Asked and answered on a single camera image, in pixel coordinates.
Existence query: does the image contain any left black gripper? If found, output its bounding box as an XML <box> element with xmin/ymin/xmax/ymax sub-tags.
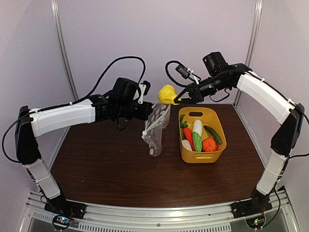
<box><xmin>117</xmin><ymin>101</ymin><xmax>153</xmax><ymax>120</ymax></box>

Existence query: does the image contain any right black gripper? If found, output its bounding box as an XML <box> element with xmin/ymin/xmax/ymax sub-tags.
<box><xmin>175</xmin><ymin>73</ymin><xmax>230</xmax><ymax>104</ymax></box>

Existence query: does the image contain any yellow toy squash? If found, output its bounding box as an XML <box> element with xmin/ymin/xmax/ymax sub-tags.
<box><xmin>158</xmin><ymin>85</ymin><xmax>177</xmax><ymax>105</ymax></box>

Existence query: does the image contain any dotted clear zip bag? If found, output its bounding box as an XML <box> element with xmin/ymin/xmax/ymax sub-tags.
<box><xmin>141</xmin><ymin>102</ymin><xmax>170</xmax><ymax>157</ymax></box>

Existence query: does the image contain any white toy radish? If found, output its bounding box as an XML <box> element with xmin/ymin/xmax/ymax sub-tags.
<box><xmin>192</xmin><ymin>120</ymin><xmax>203</xmax><ymax>137</ymax></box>

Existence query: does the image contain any yellow plastic basket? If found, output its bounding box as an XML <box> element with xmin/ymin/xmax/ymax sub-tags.
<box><xmin>179</xmin><ymin>107</ymin><xmax>226</xmax><ymax>163</ymax></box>

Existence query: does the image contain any orange toy carrot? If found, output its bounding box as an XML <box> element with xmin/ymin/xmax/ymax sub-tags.
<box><xmin>180</xmin><ymin>115</ymin><xmax>194</xmax><ymax>151</ymax></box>

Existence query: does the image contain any light green toy gourd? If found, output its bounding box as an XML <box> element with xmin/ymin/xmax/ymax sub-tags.
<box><xmin>192</xmin><ymin>131</ymin><xmax>203</xmax><ymax>152</ymax></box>

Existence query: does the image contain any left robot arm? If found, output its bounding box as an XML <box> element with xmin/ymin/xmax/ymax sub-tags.
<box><xmin>15</xmin><ymin>77</ymin><xmax>153</xmax><ymax>215</ymax></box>

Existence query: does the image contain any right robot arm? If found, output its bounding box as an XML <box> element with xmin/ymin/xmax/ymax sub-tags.
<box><xmin>173</xmin><ymin>52</ymin><xmax>305</xmax><ymax>214</ymax></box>

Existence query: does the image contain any dark green toy cucumber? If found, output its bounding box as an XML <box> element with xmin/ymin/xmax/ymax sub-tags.
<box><xmin>203</xmin><ymin>125</ymin><xmax>222</xmax><ymax>145</ymax></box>

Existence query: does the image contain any orange toy pumpkin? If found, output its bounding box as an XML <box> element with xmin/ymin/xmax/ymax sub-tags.
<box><xmin>202</xmin><ymin>138</ymin><xmax>218</xmax><ymax>152</ymax></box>

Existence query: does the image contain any left circuit board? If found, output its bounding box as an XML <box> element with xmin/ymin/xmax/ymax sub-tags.
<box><xmin>52</xmin><ymin>215</ymin><xmax>72</xmax><ymax>231</ymax></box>

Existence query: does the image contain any circuit board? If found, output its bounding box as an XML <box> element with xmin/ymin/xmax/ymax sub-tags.
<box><xmin>246</xmin><ymin>216</ymin><xmax>266</xmax><ymax>230</ymax></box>
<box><xmin>52</xmin><ymin>215</ymin><xmax>72</xmax><ymax>231</ymax></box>

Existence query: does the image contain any right circuit board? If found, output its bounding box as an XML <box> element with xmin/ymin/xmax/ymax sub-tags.
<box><xmin>246</xmin><ymin>216</ymin><xmax>266</xmax><ymax>230</ymax></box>

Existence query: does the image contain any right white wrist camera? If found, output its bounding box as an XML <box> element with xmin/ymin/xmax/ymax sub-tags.
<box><xmin>175</xmin><ymin>64</ymin><xmax>201</xmax><ymax>85</ymax></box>

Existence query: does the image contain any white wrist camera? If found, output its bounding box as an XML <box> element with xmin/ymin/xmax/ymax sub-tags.
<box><xmin>175</xmin><ymin>64</ymin><xmax>201</xmax><ymax>85</ymax></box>
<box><xmin>133</xmin><ymin>80</ymin><xmax>151</xmax><ymax>104</ymax></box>

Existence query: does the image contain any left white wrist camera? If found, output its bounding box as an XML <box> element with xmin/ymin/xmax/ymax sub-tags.
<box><xmin>133</xmin><ymin>80</ymin><xmax>151</xmax><ymax>104</ymax></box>

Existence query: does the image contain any right black cable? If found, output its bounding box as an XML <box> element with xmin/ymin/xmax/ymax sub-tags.
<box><xmin>165</xmin><ymin>60</ymin><xmax>230</xmax><ymax>102</ymax></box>

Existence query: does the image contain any black cable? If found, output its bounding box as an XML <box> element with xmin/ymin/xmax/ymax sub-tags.
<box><xmin>1</xmin><ymin>57</ymin><xmax>147</xmax><ymax>162</ymax></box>
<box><xmin>165</xmin><ymin>60</ymin><xmax>230</xmax><ymax>102</ymax></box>

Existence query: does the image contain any left black cable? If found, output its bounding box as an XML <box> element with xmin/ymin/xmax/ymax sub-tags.
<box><xmin>1</xmin><ymin>57</ymin><xmax>147</xmax><ymax>162</ymax></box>

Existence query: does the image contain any right aluminium frame post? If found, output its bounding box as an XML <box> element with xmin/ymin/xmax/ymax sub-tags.
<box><xmin>233</xmin><ymin>0</ymin><xmax>263</xmax><ymax>107</ymax></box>

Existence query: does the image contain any aluminium frame post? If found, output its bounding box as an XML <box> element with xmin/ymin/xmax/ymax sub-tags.
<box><xmin>51</xmin><ymin>0</ymin><xmax>78</xmax><ymax>100</ymax></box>
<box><xmin>233</xmin><ymin>0</ymin><xmax>263</xmax><ymax>107</ymax></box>

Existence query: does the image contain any front aluminium rail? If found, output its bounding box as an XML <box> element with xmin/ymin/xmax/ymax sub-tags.
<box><xmin>17</xmin><ymin>196</ymin><xmax>300</xmax><ymax>232</ymax></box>

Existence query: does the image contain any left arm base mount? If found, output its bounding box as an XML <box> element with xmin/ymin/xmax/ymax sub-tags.
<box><xmin>44</xmin><ymin>201</ymin><xmax>86</xmax><ymax>219</ymax></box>

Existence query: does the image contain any left aluminium frame post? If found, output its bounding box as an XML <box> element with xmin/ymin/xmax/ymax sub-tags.
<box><xmin>51</xmin><ymin>0</ymin><xmax>78</xmax><ymax>100</ymax></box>

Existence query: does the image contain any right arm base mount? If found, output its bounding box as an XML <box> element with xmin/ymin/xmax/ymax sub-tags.
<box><xmin>230</xmin><ymin>199</ymin><xmax>273</xmax><ymax>218</ymax></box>

